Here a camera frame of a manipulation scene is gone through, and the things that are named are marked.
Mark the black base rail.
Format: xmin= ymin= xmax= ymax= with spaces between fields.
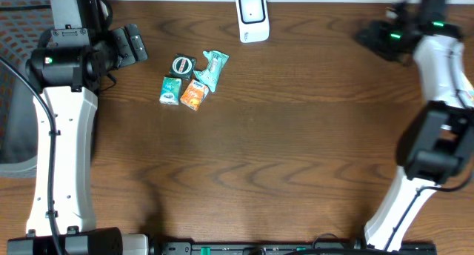
xmin=148 ymin=239 xmax=438 ymax=255

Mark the yellow wet wipes pack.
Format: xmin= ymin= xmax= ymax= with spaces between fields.
xmin=461 ymin=73 xmax=473 ymax=107

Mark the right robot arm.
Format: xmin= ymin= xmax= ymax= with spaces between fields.
xmin=353 ymin=0 xmax=473 ymax=254

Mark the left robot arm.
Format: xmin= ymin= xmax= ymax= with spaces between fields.
xmin=7 ymin=0 xmax=155 ymax=255

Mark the teal snack packet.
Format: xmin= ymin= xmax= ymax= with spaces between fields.
xmin=194 ymin=50 xmax=229 ymax=93

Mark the orange small snack box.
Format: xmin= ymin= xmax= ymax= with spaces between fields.
xmin=180 ymin=79 xmax=210 ymax=110

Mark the teal white small box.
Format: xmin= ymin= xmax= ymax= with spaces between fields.
xmin=159 ymin=77 xmax=182 ymax=105

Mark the dark grey plastic basket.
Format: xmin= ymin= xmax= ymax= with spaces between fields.
xmin=1 ymin=0 xmax=53 ymax=178

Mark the dark green round-label packet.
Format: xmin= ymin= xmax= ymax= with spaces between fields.
xmin=170 ymin=53 xmax=196 ymax=80

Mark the white barcode scanner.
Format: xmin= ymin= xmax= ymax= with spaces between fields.
xmin=236 ymin=0 xmax=270 ymax=44

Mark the left black cable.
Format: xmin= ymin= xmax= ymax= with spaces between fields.
xmin=0 ymin=56 xmax=64 ymax=255

